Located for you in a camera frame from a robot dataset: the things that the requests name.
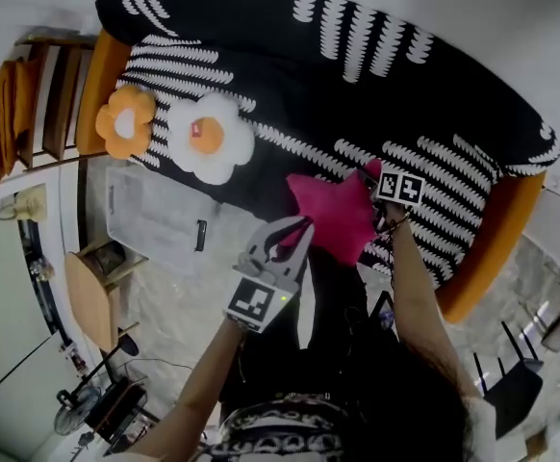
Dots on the wooden shelf rack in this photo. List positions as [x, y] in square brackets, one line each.
[58, 99]

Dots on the person's black trousers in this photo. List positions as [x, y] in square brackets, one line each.
[318, 335]

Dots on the dark round basket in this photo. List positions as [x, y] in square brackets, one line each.
[107, 258]

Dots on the person's right forearm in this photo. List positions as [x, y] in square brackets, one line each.
[419, 296]

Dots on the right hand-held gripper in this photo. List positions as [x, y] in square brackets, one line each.
[400, 188]

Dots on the beige tote bag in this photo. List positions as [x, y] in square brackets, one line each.
[22, 205]

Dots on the clear plastic storage bin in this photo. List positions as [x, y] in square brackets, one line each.
[160, 210]

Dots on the black equipment case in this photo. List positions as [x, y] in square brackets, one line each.
[116, 409]

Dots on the person's patterned top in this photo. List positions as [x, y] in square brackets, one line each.
[280, 436]

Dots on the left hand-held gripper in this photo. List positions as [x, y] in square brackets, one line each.
[258, 301]

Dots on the person's left forearm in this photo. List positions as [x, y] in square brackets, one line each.
[203, 383]

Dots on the round wooden side table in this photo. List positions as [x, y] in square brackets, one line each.
[85, 296]

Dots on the black white striped blanket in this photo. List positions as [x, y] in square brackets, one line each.
[285, 75]

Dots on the pink star pillow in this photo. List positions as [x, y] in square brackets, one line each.
[338, 210]

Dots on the orange flower pillow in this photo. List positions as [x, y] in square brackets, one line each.
[123, 123]

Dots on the white flower pillow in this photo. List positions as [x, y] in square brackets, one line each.
[212, 137]

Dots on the black floor fan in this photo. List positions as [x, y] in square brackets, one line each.
[75, 412]

